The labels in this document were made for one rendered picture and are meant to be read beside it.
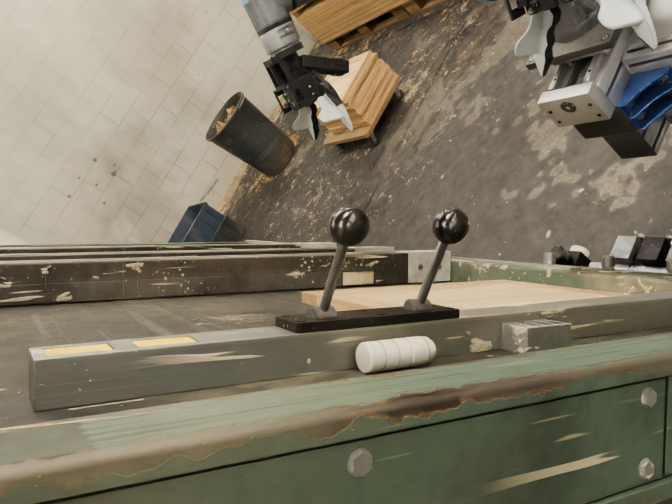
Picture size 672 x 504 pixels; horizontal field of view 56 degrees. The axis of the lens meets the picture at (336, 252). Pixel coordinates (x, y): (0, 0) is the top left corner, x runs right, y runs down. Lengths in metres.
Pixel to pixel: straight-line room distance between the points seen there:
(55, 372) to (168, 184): 5.78
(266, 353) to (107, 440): 0.30
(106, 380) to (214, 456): 0.25
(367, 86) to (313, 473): 4.08
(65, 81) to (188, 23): 1.31
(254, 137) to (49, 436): 5.14
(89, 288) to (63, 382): 0.64
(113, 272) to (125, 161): 5.06
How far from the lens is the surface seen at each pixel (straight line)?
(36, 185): 6.07
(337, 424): 0.33
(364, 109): 4.30
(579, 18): 1.50
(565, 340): 0.76
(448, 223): 0.63
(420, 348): 0.63
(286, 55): 1.30
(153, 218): 6.24
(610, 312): 0.89
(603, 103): 1.48
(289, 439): 0.31
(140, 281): 1.18
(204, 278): 1.21
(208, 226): 5.31
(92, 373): 0.54
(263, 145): 5.44
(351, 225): 0.56
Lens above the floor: 1.80
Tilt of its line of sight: 27 degrees down
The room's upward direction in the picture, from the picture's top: 55 degrees counter-clockwise
